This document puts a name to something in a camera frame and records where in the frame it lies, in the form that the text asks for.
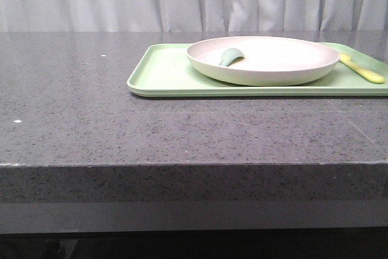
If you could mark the beige round plate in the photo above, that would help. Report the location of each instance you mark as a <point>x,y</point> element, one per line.
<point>267,61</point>

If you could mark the yellow plastic fork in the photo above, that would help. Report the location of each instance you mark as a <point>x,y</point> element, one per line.
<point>361,71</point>

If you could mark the light green rectangular tray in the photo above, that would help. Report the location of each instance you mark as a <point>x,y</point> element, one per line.
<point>165,72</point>

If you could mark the green spoon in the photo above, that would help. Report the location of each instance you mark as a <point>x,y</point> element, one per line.
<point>229,56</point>

